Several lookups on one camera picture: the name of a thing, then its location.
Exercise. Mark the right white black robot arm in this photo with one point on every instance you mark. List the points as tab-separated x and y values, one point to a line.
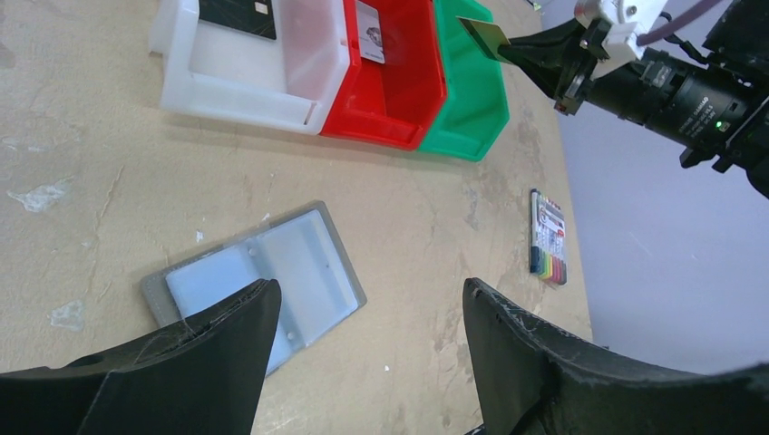
713	102

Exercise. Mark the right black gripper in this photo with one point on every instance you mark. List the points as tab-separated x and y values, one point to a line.
559	61

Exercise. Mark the grey leather card holder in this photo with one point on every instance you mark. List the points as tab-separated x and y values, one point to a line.
301	249

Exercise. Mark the gold card black stripe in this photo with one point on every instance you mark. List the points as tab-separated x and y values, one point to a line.
488	37

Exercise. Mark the black credit card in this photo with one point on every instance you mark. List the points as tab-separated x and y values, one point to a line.
250	16

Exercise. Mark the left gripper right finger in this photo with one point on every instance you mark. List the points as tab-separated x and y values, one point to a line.
533	377

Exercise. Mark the white plastic bin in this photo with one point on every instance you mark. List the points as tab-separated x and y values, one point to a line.
211	71

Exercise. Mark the green plastic bin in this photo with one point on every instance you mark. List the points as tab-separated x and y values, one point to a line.
476	110

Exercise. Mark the silver pink credit card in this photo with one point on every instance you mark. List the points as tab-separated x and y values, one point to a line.
370	35

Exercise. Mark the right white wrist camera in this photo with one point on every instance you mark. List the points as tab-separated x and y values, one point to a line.
627	20

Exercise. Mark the box of coloured markers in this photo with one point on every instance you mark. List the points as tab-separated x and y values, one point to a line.
547	240

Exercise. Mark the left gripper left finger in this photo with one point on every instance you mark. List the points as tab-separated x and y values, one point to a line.
200	375

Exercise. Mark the red plastic bin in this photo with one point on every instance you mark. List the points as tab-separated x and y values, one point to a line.
393	103

